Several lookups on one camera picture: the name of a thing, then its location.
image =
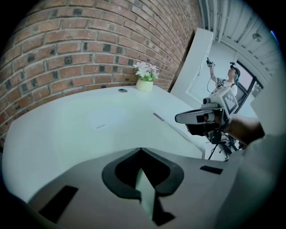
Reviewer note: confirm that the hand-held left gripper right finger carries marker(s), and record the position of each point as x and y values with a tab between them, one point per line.
190	179

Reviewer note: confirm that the person's right forearm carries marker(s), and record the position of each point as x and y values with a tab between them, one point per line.
245	129

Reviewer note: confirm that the white ceiling pipe bundle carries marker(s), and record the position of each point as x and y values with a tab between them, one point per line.
212	20

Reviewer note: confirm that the black tripod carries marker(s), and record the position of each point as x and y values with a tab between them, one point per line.
231	144

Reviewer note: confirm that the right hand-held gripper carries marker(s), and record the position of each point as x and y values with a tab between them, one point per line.
230	103

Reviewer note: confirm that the dark framed window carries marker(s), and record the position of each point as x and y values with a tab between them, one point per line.
248	76

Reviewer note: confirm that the white shelf unit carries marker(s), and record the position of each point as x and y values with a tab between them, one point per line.
192	67

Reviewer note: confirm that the white flowers in cream pot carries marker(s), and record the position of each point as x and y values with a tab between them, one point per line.
145	85

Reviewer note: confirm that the round ceiling fixture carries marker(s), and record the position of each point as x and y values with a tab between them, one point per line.
257	36

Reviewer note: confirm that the white desk with drawers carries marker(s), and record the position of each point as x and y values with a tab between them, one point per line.
44	134

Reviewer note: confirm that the person's right hand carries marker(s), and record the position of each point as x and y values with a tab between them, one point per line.
218	119

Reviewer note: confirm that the pale green paper sheet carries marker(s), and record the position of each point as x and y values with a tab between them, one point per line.
107	120

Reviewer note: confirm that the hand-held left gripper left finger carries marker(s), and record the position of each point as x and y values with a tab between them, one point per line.
89	190

